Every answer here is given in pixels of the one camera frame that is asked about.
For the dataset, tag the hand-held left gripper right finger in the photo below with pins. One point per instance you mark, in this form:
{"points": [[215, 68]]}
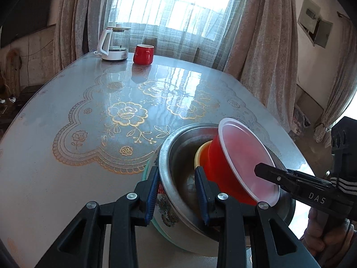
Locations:
{"points": [[202, 198]]}

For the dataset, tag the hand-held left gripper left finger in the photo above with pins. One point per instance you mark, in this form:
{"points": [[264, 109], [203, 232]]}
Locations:
{"points": [[152, 189]]}

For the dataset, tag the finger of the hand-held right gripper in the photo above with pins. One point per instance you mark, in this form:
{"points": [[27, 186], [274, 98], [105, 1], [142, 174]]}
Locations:
{"points": [[279, 177]]}

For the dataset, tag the teal round plate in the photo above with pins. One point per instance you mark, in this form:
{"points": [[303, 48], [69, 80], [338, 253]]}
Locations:
{"points": [[146, 173]]}

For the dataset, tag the red plastic bowl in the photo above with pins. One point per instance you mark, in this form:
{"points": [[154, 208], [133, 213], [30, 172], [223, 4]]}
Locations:
{"points": [[223, 167]]}

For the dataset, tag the stainless steel bowl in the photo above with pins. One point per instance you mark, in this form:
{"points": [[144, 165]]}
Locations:
{"points": [[181, 156]]}

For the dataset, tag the yellow plastic bowl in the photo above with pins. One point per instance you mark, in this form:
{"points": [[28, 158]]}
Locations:
{"points": [[202, 153]]}

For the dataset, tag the person's right hand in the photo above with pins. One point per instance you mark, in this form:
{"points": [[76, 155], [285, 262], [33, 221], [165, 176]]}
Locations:
{"points": [[320, 237]]}

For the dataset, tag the black white striped band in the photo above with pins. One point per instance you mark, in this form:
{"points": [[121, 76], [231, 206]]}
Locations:
{"points": [[344, 185]]}

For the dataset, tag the beige side curtain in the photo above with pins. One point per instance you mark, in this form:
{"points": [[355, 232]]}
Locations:
{"points": [[337, 75]]}

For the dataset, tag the beige patterned curtain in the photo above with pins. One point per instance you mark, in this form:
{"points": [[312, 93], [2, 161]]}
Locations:
{"points": [[265, 47], [78, 19]]}

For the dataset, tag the red mug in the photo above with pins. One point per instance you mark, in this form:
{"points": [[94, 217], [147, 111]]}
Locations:
{"points": [[142, 54]]}

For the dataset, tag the white glass electric kettle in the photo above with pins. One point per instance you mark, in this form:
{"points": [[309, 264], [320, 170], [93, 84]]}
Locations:
{"points": [[113, 47]]}

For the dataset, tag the white sheer curtain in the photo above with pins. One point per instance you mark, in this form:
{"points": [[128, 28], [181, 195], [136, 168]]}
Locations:
{"points": [[181, 19]]}

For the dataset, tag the barred window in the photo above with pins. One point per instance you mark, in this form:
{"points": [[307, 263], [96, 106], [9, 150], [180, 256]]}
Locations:
{"points": [[173, 0]]}

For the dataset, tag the black flat television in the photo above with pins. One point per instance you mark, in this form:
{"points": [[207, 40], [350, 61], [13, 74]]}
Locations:
{"points": [[22, 8]]}

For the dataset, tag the grey wall electrical box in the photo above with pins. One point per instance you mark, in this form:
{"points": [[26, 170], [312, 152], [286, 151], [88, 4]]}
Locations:
{"points": [[315, 22]]}

